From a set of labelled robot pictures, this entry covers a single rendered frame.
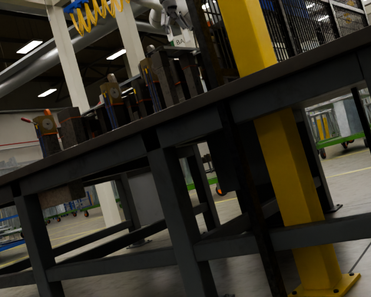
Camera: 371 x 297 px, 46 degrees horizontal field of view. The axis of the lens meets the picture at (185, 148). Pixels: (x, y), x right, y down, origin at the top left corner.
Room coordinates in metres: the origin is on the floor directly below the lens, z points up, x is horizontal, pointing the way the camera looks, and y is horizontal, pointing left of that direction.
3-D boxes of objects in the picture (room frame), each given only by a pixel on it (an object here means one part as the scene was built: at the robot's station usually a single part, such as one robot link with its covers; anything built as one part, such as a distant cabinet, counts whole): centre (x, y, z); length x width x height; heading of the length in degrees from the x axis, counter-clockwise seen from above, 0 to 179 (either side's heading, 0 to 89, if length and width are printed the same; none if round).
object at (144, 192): (5.41, 0.62, 0.36); 0.50 x 0.50 x 0.73
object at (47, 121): (2.72, 0.82, 0.88); 0.14 x 0.09 x 0.36; 140
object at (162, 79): (1.81, 0.00, 0.84); 0.05 x 0.05 x 0.29; 50
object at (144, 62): (2.07, 0.06, 0.87); 0.12 x 0.07 x 0.35; 140
